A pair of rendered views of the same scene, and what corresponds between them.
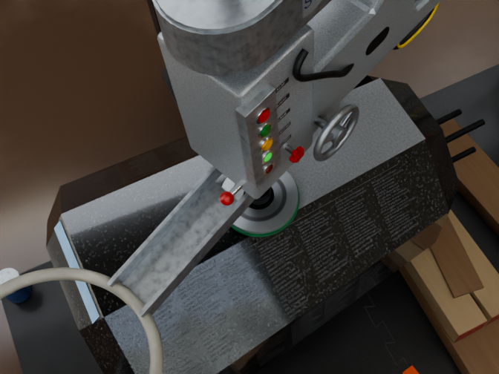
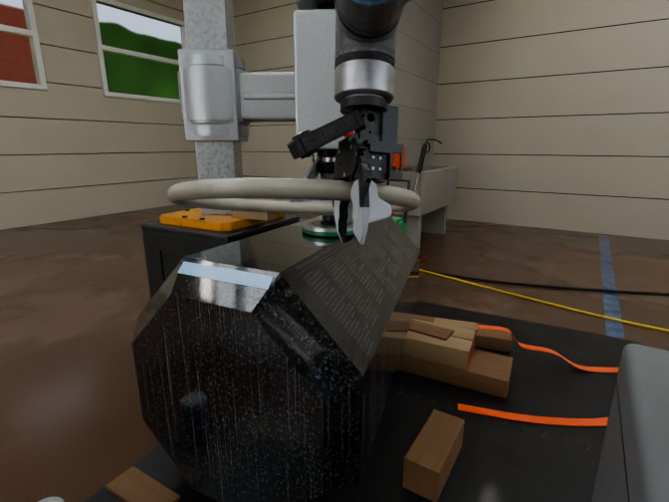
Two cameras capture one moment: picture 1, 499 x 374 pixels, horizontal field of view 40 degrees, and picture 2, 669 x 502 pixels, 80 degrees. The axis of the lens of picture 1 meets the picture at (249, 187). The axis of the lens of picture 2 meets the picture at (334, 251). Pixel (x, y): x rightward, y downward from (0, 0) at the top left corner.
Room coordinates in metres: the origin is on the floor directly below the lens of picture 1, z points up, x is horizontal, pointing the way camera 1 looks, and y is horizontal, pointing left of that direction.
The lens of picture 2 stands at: (-0.21, 1.03, 1.14)
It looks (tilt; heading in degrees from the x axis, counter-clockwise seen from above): 15 degrees down; 314
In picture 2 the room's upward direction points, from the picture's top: straight up
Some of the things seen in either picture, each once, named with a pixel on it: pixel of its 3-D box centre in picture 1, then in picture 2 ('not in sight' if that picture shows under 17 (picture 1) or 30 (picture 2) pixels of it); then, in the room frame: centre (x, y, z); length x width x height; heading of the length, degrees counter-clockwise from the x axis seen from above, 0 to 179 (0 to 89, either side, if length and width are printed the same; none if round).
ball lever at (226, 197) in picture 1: (233, 191); not in sight; (0.68, 0.04, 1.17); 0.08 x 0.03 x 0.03; 128
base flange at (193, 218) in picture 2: not in sight; (224, 214); (1.70, -0.09, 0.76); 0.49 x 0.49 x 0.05; 16
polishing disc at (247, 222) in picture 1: (258, 197); (331, 224); (0.81, -0.02, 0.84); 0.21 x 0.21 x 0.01
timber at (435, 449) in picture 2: not in sight; (435, 451); (0.35, -0.08, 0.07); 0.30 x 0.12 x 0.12; 101
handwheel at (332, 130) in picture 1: (324, 124); not in sight; (0.79, -0.19, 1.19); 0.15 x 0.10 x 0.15; 128
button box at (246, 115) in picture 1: (260, 139); not in sight; (0.68, -0.04, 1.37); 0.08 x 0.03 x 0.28; 128
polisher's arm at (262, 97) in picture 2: not in sight; (255, 98); (1.55, -0.23, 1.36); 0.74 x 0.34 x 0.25; 43
